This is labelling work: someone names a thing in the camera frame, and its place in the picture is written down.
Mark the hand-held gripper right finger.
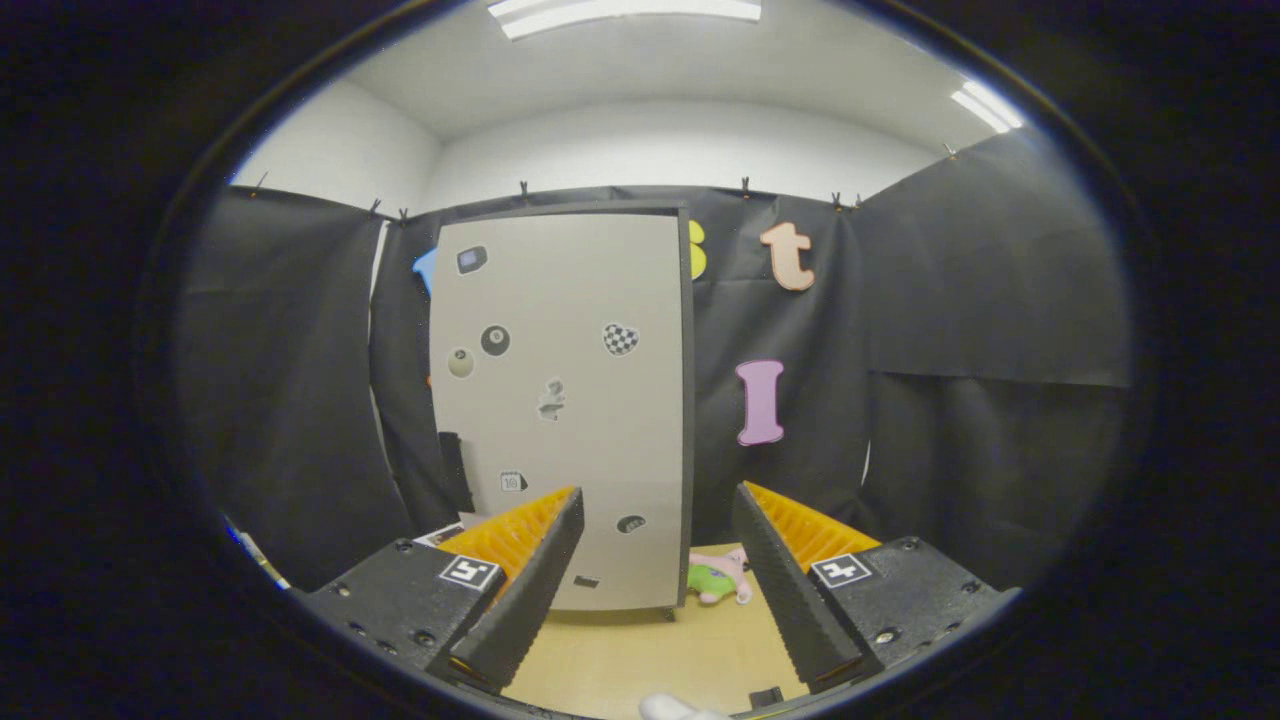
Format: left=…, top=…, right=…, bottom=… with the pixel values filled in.
left=733, top=481, right=1023, bottom=694

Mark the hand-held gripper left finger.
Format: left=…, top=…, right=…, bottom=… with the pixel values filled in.
left=290, top=486, right=584, bottom=696

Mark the dark grey shoe cabinet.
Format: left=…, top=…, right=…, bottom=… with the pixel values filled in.
left=428, top=200, right=696, bottom=621

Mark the light grey shoe cabinet door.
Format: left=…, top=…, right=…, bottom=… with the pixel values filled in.
left=430, top=213, right=686, bottom=613

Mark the pink and green plush toy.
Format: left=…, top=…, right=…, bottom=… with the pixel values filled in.
left=686, top=546, right=753, bottom=606

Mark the black backdrop cloth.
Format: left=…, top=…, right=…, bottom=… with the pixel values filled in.
left=180, top=128, right=1131, bottom=591

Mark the ceiling light panel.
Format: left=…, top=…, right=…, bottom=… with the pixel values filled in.
left=487, top=0, right=763, bottom=41
left=950, top=80, right=1026, bottom=133

